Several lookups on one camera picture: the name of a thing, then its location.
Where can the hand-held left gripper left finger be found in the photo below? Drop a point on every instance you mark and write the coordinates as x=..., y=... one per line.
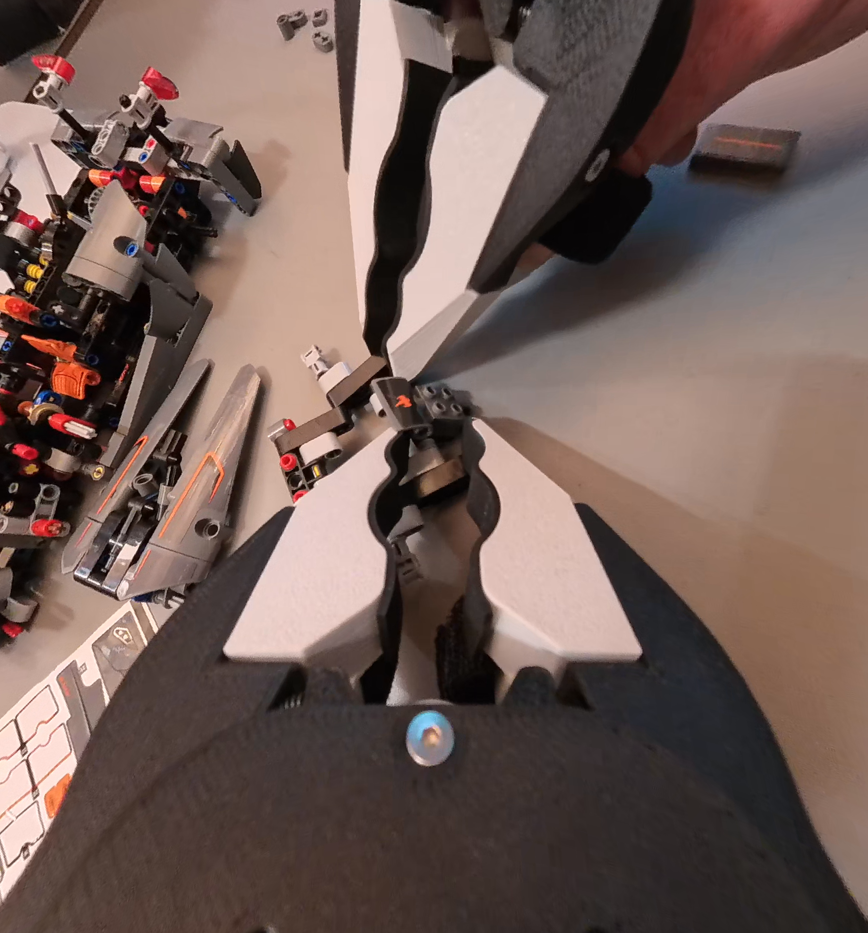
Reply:
x=310, y=583

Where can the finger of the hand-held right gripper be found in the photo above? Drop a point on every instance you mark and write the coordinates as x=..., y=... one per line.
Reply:
x=477, y=182
x=372, y=146

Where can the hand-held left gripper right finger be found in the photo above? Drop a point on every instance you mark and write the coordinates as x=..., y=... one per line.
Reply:
x=557, y=583

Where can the black lego beam with connector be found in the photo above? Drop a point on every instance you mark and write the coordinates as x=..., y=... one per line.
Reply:
x=353, y=383
x=441, y=477

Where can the black printed lego block assembly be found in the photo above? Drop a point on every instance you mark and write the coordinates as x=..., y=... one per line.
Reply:
x=397, y=404

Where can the grey lego wing panel assembly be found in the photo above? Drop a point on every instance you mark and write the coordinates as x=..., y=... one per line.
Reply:
x=193, y=495

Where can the large lego car chassis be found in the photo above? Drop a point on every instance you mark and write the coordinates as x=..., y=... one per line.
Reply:
x=106, y=255

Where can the person's right hand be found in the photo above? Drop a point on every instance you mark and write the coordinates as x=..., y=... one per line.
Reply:
x=740, y=44

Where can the black tile with orange stripe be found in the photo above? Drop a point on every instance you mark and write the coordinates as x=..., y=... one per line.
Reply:
x=743, y=149

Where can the white sticker sheet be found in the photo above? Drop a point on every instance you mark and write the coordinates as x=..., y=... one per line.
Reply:
x=18, y=765

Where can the dark printed cardboard box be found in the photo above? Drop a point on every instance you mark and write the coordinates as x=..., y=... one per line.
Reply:
x=26, y=25

